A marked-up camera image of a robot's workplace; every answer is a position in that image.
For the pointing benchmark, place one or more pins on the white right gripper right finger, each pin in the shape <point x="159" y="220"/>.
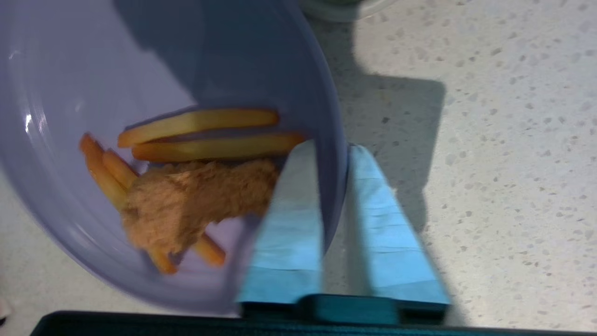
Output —
<point x="387" y="242"/>

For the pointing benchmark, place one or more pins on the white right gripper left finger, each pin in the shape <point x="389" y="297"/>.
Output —
<point x="294" y="233"/>

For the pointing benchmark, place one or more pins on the purple plate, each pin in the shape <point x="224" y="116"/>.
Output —
<point x="70" y="70"/>

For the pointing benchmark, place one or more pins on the fried food pieces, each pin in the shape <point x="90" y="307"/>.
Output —
<point x="186" y="200"/>

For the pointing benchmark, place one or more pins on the thin golden french fry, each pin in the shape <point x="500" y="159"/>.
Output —
<point x="214" y="148"/>
<point x="119" y="168"/>
<point x="196" y="122"/>
<point x="95" y="163"/>

